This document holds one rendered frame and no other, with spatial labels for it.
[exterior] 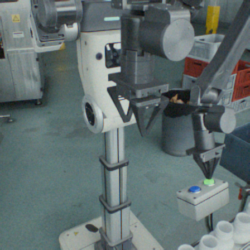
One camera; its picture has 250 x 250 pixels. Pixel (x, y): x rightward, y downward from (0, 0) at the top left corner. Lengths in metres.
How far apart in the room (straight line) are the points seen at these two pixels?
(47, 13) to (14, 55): 3.31
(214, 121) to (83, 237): 1.28
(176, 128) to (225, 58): 2.02
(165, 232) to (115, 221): 0.82
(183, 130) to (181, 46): 2.35
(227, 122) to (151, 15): 0.40
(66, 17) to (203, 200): 0.62
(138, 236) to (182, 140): 1.32
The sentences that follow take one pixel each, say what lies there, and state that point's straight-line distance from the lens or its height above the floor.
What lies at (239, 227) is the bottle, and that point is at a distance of 0.69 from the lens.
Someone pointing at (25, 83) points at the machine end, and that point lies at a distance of 4.13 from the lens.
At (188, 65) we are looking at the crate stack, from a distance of 3.33.
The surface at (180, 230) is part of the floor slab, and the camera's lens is 2.16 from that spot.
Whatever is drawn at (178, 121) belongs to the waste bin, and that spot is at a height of 0.44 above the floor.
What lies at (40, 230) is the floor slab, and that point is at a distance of 2.21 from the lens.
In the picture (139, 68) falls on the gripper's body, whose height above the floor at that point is 1.51.
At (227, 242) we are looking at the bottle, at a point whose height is 1.13.
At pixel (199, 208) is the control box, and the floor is 1.09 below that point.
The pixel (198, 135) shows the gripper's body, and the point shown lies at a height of 1.27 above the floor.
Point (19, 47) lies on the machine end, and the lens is 4.01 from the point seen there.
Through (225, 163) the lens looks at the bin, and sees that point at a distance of 1.56.
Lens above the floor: 1.63
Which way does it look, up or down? 28 degrees down
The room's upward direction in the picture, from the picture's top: straight up
